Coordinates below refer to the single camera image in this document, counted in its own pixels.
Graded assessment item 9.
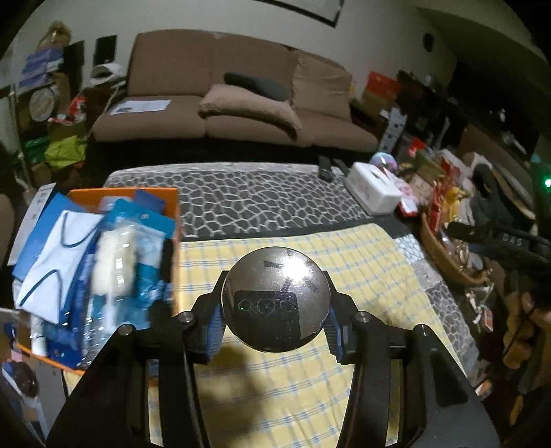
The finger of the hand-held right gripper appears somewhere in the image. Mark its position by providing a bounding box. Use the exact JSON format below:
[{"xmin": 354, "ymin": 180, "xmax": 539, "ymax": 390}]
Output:
[{"xmin": 448, "ymin": 221, "xmax": 491, "ymax": 251}]

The red snack packet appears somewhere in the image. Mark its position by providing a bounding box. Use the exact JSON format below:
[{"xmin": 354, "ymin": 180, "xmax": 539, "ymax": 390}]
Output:
[{"xmin": 396, "ymin": 181, "xmax": 420, "ymax": 218}]

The brown pillow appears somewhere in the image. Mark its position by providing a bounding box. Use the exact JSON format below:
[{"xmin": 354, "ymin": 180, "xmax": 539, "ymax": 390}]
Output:
[{"xmin": 199, "ymin": 84, "xmax": 303, "ymax": 139}]

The grey stone pattern cover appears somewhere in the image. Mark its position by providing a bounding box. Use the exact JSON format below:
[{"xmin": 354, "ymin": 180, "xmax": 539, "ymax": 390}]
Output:
[{"xmin": 103, "ymin": 163, "xmax": 480, "ymax": 371}]

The wicker basket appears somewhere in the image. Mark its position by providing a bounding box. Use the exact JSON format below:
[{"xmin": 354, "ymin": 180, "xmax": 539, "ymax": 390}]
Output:
[{"xmin": 419, "ymin": 211, "xmax": 491, "ymax": 287}]

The black square box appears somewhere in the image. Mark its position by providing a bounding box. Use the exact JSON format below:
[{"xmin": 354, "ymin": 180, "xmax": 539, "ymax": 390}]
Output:
[{"xmin": 94, "ymin": 35, "xmax": 118, "ymax": 65}]

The white tissue box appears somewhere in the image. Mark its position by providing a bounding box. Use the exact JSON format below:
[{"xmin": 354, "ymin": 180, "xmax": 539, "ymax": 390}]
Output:
[{"xmin": 344, "ymin": 163, "xmax": 403, "ymax": 215}]

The round dark compact mirror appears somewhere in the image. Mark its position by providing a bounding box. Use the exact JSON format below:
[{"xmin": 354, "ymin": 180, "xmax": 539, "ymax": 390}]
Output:
[{"xmin": 220, "ymin": 246, "xmax": 332, "ymax": 354}]

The round printed tin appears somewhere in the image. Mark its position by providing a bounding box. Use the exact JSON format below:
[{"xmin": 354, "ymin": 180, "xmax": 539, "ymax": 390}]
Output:
[{"xmin": 28, "ymin": 84, "xmax": 59, "ymax": 121}]

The brown back cushion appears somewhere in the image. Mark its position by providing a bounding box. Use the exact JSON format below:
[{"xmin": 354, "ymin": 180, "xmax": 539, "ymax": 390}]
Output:
[{"xmin": 290, "ymin": 52, "xmax": 354, "ymax": 121}]

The green bag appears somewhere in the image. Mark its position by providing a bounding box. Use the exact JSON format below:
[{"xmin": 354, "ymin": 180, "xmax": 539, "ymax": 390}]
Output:
[{"xmin": 43, "ymin": 135, "xmax": 89, "ymax": 171}]

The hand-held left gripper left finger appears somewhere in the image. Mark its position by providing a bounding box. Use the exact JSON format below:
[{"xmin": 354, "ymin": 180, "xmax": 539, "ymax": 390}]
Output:
[{"xmin": 49, "ymin": 269, "xmax": 229, "ymax": 448}]

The yellow plastic toy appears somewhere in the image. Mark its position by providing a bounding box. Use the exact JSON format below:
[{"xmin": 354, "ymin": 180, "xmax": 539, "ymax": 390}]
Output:
[{"xmin": 443, "ymin": 185, "xmax": 468, "ymax": 216}]

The brown sofa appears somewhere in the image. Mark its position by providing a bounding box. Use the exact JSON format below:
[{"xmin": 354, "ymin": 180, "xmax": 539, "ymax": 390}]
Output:
[{"xmin": 92, "ymin": 30, "xmax": 380, "ymax": 151}]

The person's right hand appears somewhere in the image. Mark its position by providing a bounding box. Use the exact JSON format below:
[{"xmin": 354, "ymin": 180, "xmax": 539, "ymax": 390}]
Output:
[{"xmin": 503, "ymin": 288, "xmax": 551, "ymax": 367}]

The yellow gift bag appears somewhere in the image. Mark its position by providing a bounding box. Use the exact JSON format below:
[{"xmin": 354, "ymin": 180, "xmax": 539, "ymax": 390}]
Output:
[{"xmin": 39, "ymin": 21, "xmax": 72, "ymax": 48}]

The white curved device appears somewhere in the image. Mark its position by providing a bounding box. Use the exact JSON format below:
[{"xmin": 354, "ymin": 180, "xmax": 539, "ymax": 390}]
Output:
[{"xmin": 90, "ymin": 62, "xmax": 125, "ymax": 84}]

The printed paper sheet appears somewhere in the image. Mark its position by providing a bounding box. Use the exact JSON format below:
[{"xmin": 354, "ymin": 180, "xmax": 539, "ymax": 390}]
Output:
[{"xmin": 108, "ymin": 99, "xmax": 172, "ymax": 116}]

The light blue flat box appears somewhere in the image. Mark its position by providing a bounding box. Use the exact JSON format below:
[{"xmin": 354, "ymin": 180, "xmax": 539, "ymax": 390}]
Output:
[{"xmin": 12, "ymin": 192, "xmax": 74, "ymax": 281}]

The stack of blue boxes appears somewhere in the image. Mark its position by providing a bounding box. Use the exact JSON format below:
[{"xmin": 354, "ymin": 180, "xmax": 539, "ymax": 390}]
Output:
[{"xmin": 19, "ymin": 45, "xmax": 65, "ymax": 89}]

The clear cotton swab pack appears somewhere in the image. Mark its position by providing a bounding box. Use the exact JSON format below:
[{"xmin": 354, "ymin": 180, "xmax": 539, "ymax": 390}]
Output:
[{"xmin": 80, "ymin": 217, "xmax": 143, "ymax": 363}]

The orange cardboard box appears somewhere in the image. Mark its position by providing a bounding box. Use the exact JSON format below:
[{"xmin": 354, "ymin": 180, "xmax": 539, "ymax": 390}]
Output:
[{"xmin": 17, "ymin": 187, "xmax": 181, "ymax": 371}]

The red cardboard box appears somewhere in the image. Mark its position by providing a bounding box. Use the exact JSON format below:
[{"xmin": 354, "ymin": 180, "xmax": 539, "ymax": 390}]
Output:
[{"xmin": 366, "ymin": 71, "xmax": 403, "ymax": 98}]

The yellow plaid cloth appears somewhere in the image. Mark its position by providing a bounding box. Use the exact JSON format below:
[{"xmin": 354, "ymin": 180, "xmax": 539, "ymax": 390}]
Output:
[{"xmin": 64, "ymin": 224, "xmax": 466, "ymax": 448}]

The dark blue small box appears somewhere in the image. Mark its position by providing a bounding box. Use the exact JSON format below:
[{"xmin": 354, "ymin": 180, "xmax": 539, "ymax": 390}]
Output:
[{"xmin": 131, "ymin": 189, "xmax": 166, "ymax": 216}]

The stack of white boxes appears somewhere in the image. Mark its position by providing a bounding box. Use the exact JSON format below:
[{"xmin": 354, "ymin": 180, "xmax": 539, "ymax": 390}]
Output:
[{"xmin": 379, "ymin": 108, "xmax": 407, "ymax": 153}]

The dark cushion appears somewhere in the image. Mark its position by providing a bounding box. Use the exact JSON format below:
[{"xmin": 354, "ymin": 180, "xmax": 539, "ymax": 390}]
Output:
[{"xmin": 224, "ymin": 72, "xmax": 289, "ymax": 102}]

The framed wall picture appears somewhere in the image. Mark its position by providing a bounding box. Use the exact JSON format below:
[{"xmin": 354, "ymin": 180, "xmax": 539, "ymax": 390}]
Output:
[{"xmin": 267, "ymin": 0, "xmax": 345, "ymax": 29}]

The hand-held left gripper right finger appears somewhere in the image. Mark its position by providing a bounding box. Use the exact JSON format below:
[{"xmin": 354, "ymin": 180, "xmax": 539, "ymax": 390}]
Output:
[{"xmin": 325, "ymin": 276, "xmax": 502, "ymax": 448}]

